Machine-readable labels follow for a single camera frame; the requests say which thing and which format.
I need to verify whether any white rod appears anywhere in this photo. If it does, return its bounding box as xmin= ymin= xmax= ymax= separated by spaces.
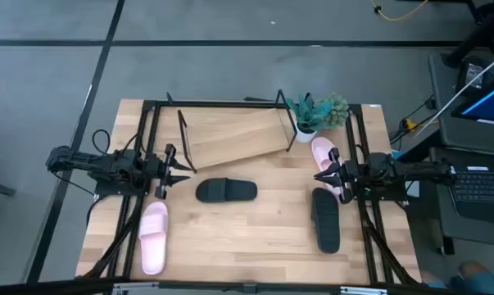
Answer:
xmin=414 ymin=48 xmax=494 ymax=137

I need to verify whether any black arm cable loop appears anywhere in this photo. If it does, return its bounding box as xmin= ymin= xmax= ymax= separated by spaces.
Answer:
xmin=91 ymin=129 xmax=111 ymax=156

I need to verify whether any wooden shelf with black frame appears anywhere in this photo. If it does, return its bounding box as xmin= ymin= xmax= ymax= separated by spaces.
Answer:
xmin=166 ymin=89 xmax=299 ymax=173

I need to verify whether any yellow floor cable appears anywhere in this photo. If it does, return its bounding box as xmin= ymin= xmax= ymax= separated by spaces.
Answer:
xmin=369 ymin=0 xmax=430 ymax=22

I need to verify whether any black slide sandal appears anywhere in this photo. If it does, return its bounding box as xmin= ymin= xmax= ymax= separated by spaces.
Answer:
xmin=195 ymin=177 xmax=259 ymax=203
xmin=310 ymin=187 xmax=341 ymax=254

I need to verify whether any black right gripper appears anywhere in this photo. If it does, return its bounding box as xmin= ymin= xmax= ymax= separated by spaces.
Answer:
xmin=313 ymin=147 xmax=360 ymax=205

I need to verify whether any black laptop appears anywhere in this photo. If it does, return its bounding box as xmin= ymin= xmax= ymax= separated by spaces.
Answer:
xmin=446 ymin=166 xmax=494 ymax=225

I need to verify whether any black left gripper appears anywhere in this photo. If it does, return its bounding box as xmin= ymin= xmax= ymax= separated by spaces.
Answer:
xmin=147 ymin=143 xmax=194 ymax=201

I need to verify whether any black crossbar with silver brackets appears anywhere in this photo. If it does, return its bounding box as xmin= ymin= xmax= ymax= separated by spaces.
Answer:
xmin=0 ymin=277 xmax=456 ymax=295

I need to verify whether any computer monitor with blue screen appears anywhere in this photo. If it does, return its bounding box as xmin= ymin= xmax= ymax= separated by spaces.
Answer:
xmin=451 ymin=79 xmax=494 ymax=127

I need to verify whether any black floor cable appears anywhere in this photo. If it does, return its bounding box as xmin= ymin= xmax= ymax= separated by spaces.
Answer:
xmin=389 ymin=93 xmax=440 ymax=145

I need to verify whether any grey desk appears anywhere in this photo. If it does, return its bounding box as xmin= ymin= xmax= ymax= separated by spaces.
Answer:
xmin=429 ymin=146 xmax=494 ymax=255
xmin=428 ymin=51 xmax=494 ymax=149

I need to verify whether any bushy green plant patterned pot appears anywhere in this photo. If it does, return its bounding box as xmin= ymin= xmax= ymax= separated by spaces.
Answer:
xmin=316 ymin=92 xmax=351 ymax=132

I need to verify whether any person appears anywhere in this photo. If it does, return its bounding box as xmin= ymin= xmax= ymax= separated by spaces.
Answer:
xmin=419 ymin=261 xmax=494 ymax=295
xmin=442 ymin=0 xmax=494 ymax=69

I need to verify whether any snake plant in white pot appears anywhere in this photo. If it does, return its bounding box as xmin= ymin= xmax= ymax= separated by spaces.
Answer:
xmin=286 ymin=92 xmax=333 ymax=144

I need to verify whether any black aluminium table frame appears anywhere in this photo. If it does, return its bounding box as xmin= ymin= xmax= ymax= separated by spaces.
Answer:
xmin=76 ymin=98 xmax=422 ymax=288

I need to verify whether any pink slide sandal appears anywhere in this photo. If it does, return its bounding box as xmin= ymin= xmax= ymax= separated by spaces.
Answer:
xmin=138 ymin=201 xmax=170 ymax=276
xmin=310 ymin=137 xmax=347 ymax=194

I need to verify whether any black power brick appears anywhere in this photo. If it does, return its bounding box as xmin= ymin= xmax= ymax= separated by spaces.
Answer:
xmin=455 ymin=57 xmax=493 ymax=93

